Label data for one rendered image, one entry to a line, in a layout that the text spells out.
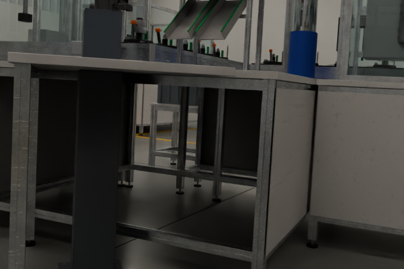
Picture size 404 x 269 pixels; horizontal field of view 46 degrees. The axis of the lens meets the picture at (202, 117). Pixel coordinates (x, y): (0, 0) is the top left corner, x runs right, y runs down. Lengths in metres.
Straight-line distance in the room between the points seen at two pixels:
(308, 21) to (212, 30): 0.85
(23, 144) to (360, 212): 1.63
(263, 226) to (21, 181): 0.87
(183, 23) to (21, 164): 1.02
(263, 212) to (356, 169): 0.77
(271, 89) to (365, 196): 0.92
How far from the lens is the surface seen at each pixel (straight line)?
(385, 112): 2.43
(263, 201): 1.81
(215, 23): 2.12
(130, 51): 2.11
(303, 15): 2.78
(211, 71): 1.56
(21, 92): 1.51
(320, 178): 2.49
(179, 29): 2.15
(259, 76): 1.77
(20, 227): 1.57
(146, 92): 7.33
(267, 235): 1.85
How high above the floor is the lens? 0.79
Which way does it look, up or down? 4 degrees down
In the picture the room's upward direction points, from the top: 3 degrees clockwise
